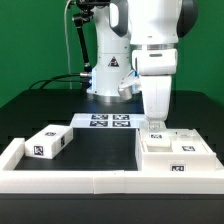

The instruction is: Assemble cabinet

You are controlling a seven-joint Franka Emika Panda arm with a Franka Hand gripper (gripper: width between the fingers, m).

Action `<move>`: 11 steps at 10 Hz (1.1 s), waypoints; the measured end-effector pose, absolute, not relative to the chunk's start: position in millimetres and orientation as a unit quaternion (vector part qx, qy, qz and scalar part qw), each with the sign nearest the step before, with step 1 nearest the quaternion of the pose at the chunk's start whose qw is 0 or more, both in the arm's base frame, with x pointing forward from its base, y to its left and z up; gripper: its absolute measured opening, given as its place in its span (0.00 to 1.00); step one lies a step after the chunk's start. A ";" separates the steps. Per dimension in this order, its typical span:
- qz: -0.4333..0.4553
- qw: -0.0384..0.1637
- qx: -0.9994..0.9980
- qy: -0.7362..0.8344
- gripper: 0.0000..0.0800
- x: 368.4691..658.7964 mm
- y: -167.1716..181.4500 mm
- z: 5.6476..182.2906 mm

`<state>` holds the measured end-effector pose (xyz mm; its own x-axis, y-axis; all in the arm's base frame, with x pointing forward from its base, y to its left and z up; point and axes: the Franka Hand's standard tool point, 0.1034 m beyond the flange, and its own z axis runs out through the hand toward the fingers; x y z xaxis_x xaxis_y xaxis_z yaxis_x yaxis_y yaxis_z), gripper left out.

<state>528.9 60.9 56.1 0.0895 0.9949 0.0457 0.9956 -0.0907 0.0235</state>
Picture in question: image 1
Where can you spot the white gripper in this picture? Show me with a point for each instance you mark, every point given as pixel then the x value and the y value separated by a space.
pixel 155 69

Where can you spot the white door panel with tags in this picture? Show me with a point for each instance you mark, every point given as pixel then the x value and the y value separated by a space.
pixel 154 134

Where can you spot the white cabinet body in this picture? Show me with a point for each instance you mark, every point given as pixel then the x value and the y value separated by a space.
pixel 150 159

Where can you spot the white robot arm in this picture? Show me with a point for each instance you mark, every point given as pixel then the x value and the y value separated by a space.
pixel 127 25

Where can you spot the white flat top panel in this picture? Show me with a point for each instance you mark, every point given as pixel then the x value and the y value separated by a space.
pixel 95 120

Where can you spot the white box with tags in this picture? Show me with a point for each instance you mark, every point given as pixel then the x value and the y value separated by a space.
pixel 48 142

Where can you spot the white U-shaped border fence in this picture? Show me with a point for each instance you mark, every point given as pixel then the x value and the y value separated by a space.
pixel 102 182

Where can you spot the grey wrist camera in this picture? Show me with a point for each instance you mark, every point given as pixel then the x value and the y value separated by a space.
pixel 129 85

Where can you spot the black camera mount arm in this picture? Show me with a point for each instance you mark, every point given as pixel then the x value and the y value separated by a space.
pixel 85 16

